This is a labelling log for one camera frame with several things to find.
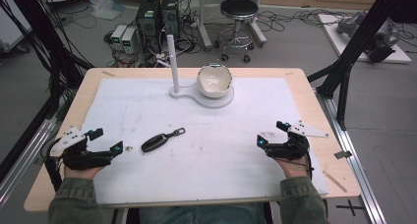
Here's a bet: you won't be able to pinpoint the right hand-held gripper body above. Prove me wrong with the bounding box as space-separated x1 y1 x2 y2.
265 119 329 161

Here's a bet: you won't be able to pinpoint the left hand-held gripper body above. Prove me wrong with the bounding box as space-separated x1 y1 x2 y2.
49 125 114 171

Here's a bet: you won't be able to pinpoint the black car key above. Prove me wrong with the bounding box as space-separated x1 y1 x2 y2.
141 127 187 153

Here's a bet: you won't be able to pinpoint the person's right hand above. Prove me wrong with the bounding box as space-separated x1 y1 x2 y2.
273 151 312 180

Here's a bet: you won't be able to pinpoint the person's left hand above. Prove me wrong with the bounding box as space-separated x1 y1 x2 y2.
63 164 106 182

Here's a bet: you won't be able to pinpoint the black tape piece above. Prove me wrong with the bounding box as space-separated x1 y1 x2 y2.
333 149 353 160

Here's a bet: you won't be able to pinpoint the wooden stick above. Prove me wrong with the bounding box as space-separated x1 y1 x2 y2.
322 170 348 194

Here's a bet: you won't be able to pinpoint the wooden table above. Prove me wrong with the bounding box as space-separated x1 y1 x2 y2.
23 67 362 213

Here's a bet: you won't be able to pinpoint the white foam mat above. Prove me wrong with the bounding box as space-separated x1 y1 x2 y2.
80 76 330 206

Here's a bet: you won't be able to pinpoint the white ceramic bowl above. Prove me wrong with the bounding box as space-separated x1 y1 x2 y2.
196 63 233 99

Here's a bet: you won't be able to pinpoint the black tape cross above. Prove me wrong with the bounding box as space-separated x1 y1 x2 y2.
335 198 366 217

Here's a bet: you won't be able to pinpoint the white power supply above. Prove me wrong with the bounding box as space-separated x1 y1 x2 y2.
110 24 129 50
120 28 139 55

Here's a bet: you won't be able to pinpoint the grey table leg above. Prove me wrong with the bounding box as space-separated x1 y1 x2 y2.
196 0 214 52
248 0 268 49

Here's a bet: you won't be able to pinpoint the white stand with pole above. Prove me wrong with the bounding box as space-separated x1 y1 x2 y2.
156 33 236 110

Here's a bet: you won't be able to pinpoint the white floor board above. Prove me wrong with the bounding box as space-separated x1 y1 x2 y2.
317 13 413 65

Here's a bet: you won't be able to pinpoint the large black computer tower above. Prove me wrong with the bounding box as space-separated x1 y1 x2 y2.
135 0 162 55

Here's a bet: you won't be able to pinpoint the black round stool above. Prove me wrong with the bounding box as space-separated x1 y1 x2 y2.
214 0 261 64

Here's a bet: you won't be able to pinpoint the clear plastic bag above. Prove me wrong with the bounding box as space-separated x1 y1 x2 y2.
89 0 126 22

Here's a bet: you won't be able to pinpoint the white cabinet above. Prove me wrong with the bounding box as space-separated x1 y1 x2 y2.
0 0 33 54

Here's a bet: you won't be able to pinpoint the small black computer tower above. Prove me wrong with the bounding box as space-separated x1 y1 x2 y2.
159 0 181 39

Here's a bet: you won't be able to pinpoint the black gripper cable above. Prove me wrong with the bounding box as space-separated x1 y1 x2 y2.
277 151 315 181

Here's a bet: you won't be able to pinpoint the aluminium rail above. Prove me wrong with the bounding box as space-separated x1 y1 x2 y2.
315 87 388 224
0 117 61 207

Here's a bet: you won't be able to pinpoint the black floor cables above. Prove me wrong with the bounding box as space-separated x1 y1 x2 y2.
257 8 365 34

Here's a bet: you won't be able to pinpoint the black metal frame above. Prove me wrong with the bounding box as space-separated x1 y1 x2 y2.
0 0 96 186
307 0 417 132

